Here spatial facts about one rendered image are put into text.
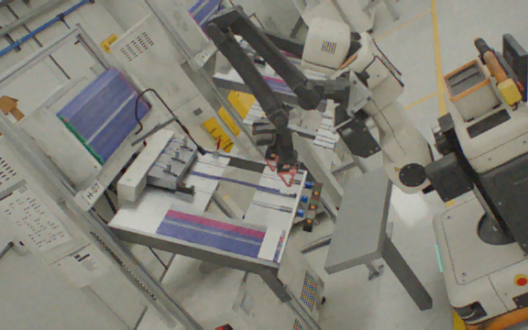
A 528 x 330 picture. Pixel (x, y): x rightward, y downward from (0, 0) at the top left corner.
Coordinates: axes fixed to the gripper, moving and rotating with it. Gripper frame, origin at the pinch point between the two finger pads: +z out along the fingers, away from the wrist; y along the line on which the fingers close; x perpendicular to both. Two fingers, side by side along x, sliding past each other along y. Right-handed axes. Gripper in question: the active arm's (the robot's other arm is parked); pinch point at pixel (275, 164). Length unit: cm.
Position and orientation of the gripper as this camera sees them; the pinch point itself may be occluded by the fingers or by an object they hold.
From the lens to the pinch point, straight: 256.1
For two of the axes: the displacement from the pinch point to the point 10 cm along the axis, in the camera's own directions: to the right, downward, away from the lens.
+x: 9.8, 1.1, -1.9
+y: -2.2, 5.4, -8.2
